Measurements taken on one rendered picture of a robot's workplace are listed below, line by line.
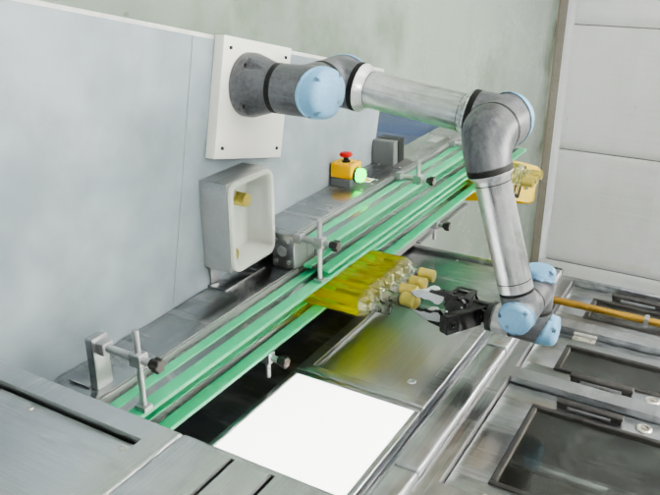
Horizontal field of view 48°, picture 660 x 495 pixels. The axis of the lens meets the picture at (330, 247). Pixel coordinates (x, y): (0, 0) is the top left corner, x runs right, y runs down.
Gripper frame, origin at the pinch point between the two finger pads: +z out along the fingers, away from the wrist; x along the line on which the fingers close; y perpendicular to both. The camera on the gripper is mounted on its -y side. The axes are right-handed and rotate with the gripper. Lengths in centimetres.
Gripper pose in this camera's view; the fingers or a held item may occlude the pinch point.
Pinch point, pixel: (414, 302)
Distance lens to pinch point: 190.5
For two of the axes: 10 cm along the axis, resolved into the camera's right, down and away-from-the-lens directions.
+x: 0.0, -9.2, -3.9
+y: 5.0, -3.4, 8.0
